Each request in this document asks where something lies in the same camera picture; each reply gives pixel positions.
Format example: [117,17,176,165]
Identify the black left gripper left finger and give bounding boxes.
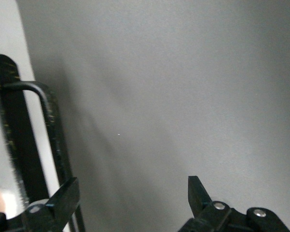
[0,177,81,232]

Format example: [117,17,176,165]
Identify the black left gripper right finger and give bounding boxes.
[178,175,290,232]

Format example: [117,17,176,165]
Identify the black metal drawer handle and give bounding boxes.
[0,54,86,232]

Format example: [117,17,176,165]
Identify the white-front drawer with handle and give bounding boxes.
[0,0,76,232]

